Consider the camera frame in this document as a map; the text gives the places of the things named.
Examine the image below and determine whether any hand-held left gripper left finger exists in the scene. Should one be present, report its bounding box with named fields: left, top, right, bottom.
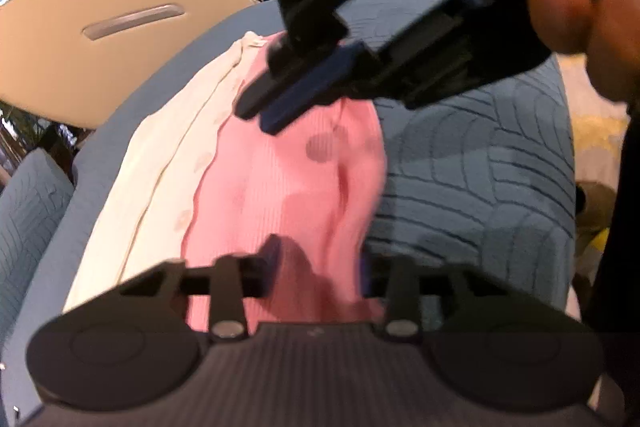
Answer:
left=117, top=234, right=284, bottom=341

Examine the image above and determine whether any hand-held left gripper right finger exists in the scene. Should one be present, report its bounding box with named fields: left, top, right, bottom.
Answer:
left=357, top=252, right=502, bottom=339

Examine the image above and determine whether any pink knit garment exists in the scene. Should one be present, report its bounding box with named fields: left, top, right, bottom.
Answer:
left=181, top=32, right=388, bottom=333

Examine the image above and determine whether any cream cardigan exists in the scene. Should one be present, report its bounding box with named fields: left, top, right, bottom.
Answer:
left=62, top=32, right=268, bottom=313

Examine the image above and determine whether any person's right hand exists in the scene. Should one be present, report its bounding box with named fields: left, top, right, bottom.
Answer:
left=527, top=0, right=640, bottom=104

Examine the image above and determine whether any beige chair with slot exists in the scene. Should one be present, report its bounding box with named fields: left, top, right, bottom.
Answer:
left=0, top=0, right=257, bottom=130

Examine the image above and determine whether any yellow patterned rug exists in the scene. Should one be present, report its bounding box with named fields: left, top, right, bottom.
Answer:
left=556, top=54, right=632, bottom=268

